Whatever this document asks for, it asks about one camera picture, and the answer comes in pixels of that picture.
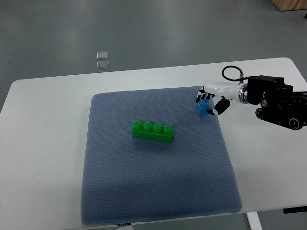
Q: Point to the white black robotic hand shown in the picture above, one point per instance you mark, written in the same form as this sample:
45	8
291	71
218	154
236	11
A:
227	92

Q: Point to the blue toy block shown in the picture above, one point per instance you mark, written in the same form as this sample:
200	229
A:
203	107

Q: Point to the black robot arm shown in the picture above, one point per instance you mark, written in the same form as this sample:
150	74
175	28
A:
279	103

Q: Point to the green four-stud toy block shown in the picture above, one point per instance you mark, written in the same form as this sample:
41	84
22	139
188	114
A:
151	131

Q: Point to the wooden box corner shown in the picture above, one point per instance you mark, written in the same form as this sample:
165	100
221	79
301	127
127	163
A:
290	5

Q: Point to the black table control panel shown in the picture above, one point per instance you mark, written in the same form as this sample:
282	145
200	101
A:
294	210

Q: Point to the white table leg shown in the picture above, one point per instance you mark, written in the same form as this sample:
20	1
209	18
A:
254	221

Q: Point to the lower metal floor plate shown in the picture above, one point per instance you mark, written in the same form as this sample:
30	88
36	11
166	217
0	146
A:
101	65

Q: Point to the metal floor plate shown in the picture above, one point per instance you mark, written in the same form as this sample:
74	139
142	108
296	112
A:
101	65
102	55

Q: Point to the blue-grey textured mat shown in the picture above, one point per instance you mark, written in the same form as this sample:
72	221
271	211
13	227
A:
128	179

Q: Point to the upper metal floor plate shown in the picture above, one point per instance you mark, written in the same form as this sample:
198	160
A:
102	55

